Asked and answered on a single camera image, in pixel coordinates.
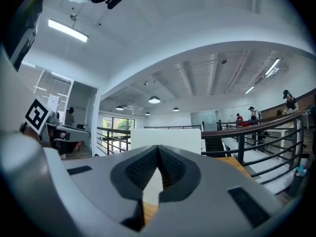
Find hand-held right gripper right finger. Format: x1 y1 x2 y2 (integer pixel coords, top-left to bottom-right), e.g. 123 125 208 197
144 144 284 237

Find white table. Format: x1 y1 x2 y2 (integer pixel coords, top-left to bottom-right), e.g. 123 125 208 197
266 128 290 146

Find white paper notice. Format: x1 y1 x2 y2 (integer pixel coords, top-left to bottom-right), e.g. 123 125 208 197
47 93 60 114

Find white box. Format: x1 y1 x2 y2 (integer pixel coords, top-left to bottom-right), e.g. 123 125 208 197
130 128 202 206

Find gray trash bin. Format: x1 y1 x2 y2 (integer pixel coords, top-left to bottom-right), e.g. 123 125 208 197
288 165 310 198

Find large glass window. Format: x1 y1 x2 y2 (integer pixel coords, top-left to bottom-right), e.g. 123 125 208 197
102 116 135 153

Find white window blinds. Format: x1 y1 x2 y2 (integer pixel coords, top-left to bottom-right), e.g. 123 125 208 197
18 60 74 113

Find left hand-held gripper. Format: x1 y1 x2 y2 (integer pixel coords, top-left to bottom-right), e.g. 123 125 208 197
20 97 91 156

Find black metal railing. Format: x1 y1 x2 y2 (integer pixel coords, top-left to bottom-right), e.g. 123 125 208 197
96 111 316 185

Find gray strap harness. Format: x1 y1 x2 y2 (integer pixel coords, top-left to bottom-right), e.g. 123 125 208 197
14 25 38 67

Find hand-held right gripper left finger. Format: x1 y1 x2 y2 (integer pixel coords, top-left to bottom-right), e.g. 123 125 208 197
43 144 158 237

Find person's torso in black shirt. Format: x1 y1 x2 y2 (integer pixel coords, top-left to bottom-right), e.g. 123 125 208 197
4 0 54 72

